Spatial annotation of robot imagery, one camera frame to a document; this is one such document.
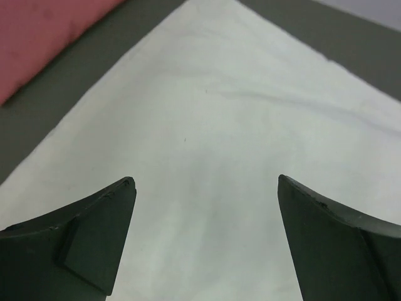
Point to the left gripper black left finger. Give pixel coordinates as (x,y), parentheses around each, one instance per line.
(72,253)

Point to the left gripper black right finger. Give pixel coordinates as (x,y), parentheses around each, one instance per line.
(338,253)

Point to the white t shirt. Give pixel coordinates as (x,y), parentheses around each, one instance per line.
(205,113)

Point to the folded salmon pink t shirt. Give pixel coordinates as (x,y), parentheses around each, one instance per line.
(34,32)

